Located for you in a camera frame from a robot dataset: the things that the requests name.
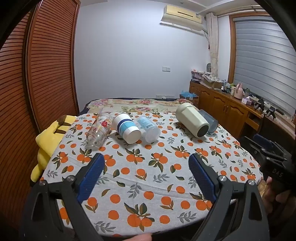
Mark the person's right hand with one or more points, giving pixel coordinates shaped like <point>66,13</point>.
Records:
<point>269,192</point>

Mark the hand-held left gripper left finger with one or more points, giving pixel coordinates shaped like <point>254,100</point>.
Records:
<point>91,176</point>

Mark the open cardboard box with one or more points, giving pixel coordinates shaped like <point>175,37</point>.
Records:
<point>212,81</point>

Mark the small desk fan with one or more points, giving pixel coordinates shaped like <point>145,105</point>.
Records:
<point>208,68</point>

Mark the yellow plush toy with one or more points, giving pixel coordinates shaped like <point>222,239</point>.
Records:
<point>49,139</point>

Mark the wooden louvred wardrobe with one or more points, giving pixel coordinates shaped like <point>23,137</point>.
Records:
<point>34,81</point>

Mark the grey window blind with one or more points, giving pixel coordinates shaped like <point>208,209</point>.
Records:
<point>261,62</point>

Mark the white air conditioner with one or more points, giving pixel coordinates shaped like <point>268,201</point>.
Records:
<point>182,16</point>

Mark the wooden sideboard cabinet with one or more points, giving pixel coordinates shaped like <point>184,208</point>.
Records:
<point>224,109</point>

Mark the clear glass cup red print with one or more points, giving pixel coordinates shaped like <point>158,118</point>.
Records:
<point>98,132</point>

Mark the orange fruit print tablecloth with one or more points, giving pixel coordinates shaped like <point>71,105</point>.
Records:
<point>143,162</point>

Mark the white wall switch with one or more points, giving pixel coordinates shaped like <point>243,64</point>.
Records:
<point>166,68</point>

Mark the floral blanket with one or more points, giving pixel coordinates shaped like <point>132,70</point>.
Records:
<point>143,105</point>

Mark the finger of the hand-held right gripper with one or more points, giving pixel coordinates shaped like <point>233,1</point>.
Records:
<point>266,140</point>
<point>254,145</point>

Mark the blue plastic bag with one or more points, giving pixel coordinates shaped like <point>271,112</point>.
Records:
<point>187,95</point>

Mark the white paper cup blue stripes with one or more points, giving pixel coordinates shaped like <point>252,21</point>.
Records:
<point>126,128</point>

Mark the clear plastic cup blue label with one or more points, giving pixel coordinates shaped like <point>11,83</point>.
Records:
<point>148,128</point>

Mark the grey-blue translucent cup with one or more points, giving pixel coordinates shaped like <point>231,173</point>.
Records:
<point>212,124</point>

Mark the pink tissue box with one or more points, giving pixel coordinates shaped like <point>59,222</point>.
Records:
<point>247,101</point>

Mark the white wall socket strip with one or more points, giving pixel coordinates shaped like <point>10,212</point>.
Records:
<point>165,96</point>

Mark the cream faceted cup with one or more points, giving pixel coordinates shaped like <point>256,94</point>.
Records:
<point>190,119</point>

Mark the person's left hand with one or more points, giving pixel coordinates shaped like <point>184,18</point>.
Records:
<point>143,237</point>

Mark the stack of storage boxes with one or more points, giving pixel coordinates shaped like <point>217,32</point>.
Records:
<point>196,76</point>

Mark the cream patterned curtain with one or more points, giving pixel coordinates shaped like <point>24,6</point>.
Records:
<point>213,44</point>

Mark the pink thermos jug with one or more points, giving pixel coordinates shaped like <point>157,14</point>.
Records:
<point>239,91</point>

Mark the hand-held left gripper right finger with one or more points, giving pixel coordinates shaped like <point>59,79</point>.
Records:
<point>202,177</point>

